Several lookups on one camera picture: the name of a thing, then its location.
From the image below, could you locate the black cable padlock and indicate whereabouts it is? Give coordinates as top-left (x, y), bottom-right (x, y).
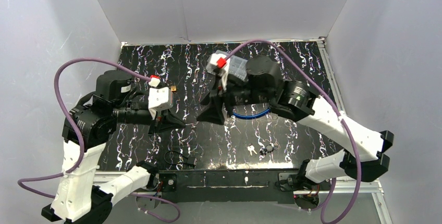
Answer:
top-left (163, 150), bottom-right (197, 167)

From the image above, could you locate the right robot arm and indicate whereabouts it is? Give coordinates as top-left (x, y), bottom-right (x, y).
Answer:
top-left (197, 54), bottom-right (394, 185)

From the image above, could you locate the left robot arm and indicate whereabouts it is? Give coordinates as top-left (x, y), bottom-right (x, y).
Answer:
top-left (42, 70), bottom-right (185, 223)

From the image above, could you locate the clear plastic parts box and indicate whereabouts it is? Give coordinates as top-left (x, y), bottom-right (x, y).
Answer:
top-left (228, 55), bottom-right (248, 81)

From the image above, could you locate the small brass padlock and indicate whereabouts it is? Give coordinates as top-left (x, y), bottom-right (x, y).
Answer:
top-left (170, 85), bottom-right (177, 93)

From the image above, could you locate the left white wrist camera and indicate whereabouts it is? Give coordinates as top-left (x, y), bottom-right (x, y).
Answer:
top-left (148, 87), bottom-right (174, 119)

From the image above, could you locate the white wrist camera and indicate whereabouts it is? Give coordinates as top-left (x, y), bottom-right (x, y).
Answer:
top-left (148, 87), bottom-right (174, 119)
top-left (205, 53), bottom-right (230, 91)

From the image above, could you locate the blue cable lock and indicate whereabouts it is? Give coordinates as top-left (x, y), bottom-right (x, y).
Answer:
top-left (233, 108), bottom-right (271, 120)

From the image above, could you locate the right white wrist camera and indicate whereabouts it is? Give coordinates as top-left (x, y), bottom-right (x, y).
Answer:
top-left (205, 53), bottom-right (230, 91)

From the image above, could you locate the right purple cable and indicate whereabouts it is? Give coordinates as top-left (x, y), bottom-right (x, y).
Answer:
top-left (224, 39), bottom-right (363, 224)

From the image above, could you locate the purple cable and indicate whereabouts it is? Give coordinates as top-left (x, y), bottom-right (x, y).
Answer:
top-left (224, 39), bottom-right (363, 224)
top-left (17, 58), bottom-right (181, 224)

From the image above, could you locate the black key ring bundle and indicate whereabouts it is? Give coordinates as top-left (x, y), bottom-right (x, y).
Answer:
top-left (260, 143), bottom-right (281, 156)

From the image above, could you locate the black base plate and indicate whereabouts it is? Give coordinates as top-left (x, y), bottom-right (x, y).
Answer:
top-left (126, 169), bottom-right (332, 205)

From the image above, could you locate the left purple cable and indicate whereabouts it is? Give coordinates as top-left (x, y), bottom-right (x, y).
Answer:
top-left (17, 58), bottom-right (181, 224)

